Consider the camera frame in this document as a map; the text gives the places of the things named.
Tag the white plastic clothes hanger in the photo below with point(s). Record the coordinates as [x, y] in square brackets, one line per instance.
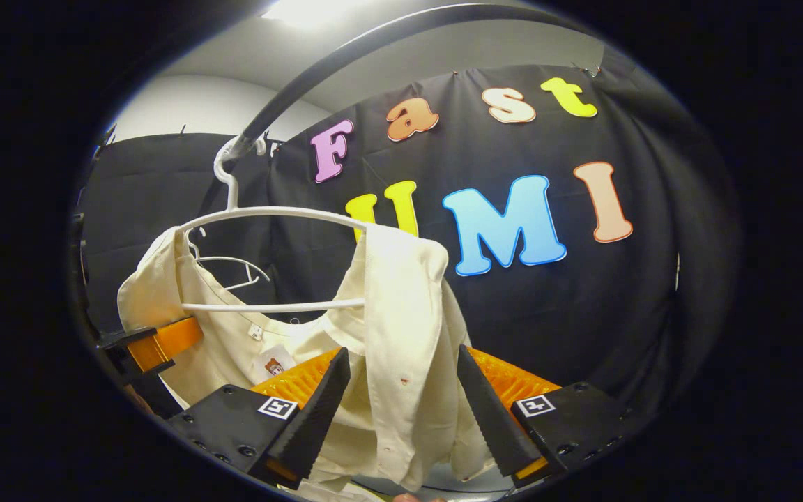
[234, 259]
[269, 211]

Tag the black backdrop cloth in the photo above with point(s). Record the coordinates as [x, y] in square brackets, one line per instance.
[583, 314]

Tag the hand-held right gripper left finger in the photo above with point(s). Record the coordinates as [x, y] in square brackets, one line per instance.
[314, 418]

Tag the cream button shirt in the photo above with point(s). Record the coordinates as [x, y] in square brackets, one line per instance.
[401, 314]

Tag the black metal clothes rack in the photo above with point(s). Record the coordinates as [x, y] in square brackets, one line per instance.
[318, 77]

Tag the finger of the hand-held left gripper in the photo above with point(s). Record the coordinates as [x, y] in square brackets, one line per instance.
[164, 341]

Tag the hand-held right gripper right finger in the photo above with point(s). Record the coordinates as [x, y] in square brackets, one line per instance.
[495, 418]

